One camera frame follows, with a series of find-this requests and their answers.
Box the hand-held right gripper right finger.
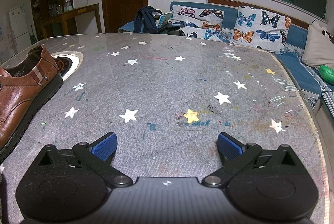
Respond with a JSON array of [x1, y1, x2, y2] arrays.
[[202, 132, 299, 189]]

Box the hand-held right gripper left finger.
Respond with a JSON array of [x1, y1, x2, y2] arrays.
[[37, 132, 132, 188]]

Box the brown leather shoe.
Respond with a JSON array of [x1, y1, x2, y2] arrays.
[[0, 44, 63, 162]]

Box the grey star-print tablecloth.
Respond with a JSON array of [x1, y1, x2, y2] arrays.
[[0, 33, 326, 224]]

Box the round black induction cooker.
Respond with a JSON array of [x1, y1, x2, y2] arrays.
[[51, 51, 84, 81]]

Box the green ball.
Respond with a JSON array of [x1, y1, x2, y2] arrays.
[[320, 64, 334, 85]]

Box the butterfly print cushion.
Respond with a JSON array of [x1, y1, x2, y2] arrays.
[[230, 5, 291, 53], [171, 5, 225, 42]]

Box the beige pillow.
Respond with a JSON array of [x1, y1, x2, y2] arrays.
[[301, 19, 334, 70]]

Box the green broom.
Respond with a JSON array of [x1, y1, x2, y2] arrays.
[[29, 25, 37, 45]]

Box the blue sofa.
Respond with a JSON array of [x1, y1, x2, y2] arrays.
[[118, 1, 334, 115]]

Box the dark blue backpack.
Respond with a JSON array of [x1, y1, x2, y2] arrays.
[[134, 6, 184, 37]]

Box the wooden side table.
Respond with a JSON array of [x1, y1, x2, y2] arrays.
[[40, 3, 102, 39]]

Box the stack of books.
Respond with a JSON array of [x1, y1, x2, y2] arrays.
[[157, 12, 175, 29]]

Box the pink hanging cloth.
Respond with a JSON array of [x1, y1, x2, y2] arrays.
[[6, 20, 15, 44]]

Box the white refrigerator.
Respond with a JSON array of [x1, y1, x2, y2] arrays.
[[8, 4, 30, 45]]

